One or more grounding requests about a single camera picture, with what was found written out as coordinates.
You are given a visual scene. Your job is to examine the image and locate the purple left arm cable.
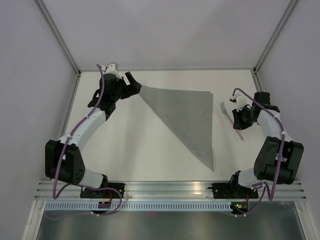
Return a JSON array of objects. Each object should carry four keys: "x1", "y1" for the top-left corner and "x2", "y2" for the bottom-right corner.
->
[{"x1": 44, "y1": 63, "x2": 123, "y2": 221}]

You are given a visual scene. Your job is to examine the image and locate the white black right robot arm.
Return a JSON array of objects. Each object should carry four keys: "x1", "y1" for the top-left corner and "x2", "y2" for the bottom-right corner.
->
[{"x1": 228, "y1": 91, "x2": 304, "y2": 198}]

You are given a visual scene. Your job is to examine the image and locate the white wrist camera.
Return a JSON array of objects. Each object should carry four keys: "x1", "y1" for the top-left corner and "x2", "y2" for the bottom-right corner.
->
[
  {"x1": 101, "y1": 62, "x2": 122, "y2": 79},
  {"x1": 229, "y1": 93, "x2": 247, "y2": 112}
]

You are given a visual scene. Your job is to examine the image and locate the pink handled fork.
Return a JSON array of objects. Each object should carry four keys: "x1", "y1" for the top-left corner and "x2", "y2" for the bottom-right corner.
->
[{"x1": 219, "y1": 101, "x2": 245, "y2": 141}]

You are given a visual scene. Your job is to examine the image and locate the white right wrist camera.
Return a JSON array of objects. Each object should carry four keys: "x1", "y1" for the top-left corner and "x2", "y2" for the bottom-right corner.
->
[{"x1": 229, "y1": 93, "x2": 247, "y2": 112}]

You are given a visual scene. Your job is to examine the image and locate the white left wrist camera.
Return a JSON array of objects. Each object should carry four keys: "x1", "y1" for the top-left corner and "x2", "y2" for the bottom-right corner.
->
[{"x1": 101, "y1": 62, "x2": 122, "y2": 79}]

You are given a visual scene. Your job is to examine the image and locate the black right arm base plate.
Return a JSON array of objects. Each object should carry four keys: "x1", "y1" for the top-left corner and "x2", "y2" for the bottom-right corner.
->
[{"x1": 208, "y1": 182, "x2": 259, "y2": 200}]

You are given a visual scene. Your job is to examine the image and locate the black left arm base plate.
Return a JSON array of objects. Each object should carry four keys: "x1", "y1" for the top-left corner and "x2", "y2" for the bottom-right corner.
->
[{"x1": 80, "y1": 182, "x2": 125, "y2": 199}]

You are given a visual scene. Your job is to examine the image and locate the aluminium frame rail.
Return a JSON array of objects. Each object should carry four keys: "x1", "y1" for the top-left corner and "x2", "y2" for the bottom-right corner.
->
[{"x1": 34, "y1": 181, "x2": 307, "y2": 201}]

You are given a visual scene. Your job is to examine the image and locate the white slotted cable duct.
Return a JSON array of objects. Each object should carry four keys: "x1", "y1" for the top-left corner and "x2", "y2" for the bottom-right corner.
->
[{"x1": 44, "y1": 200, "x2": 232, "y2": 212}]

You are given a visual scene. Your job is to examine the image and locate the grey cloth napkin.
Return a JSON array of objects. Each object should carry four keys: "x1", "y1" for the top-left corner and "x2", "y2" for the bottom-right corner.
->
[{"x1": 139, "y1": 86, "x2": 214, "y2": 171}]

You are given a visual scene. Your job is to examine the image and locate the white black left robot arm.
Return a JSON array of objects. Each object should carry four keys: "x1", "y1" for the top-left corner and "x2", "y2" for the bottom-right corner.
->
[{"x1": 44, "y1": 71, "x2": 142, "y2": 198}]

